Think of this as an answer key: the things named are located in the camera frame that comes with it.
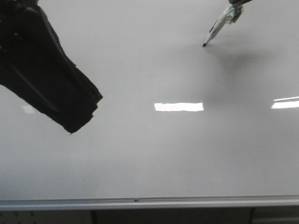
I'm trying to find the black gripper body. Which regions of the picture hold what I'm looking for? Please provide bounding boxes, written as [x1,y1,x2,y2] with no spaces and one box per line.
[229,0,252,5]

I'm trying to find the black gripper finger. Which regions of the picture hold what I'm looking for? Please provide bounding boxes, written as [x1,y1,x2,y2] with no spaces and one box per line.
[0,4,102,133]

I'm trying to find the whiteboard marker with magnet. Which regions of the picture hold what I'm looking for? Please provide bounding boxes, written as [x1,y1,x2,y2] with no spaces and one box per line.
[202,4,243,47]

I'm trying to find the white whiteboard with aluminium frame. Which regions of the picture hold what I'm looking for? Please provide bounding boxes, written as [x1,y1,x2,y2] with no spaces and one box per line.
[0,0,299,211]

